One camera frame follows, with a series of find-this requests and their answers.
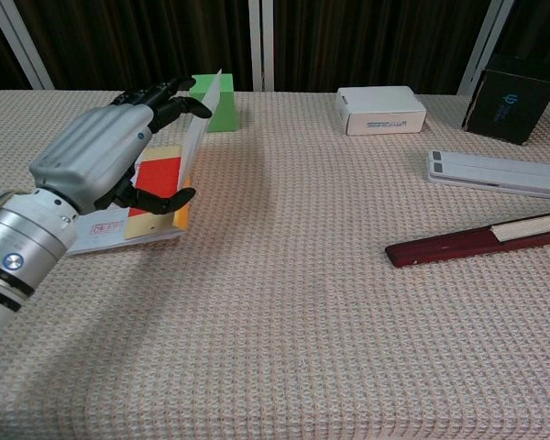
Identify yellow white notebook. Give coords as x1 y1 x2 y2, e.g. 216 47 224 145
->
66 68 225 257

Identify green cube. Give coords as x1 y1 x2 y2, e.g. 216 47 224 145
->
189 73 237 134

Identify white partition frame post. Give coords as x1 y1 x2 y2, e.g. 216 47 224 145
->
0 0 55 91
456 0 518 96
248 0 276 92

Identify black cube box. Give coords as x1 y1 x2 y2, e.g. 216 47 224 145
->
461 53 550 147

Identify white cardboard box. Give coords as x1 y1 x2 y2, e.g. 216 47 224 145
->
335 85 428 137

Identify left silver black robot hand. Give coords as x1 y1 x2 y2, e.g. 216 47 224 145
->
28 76 213 217

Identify red and tan card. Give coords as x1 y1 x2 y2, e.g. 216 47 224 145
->
123 145 184 241

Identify beige waffle tablecloth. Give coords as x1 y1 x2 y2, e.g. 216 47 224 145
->
0 89 550 440

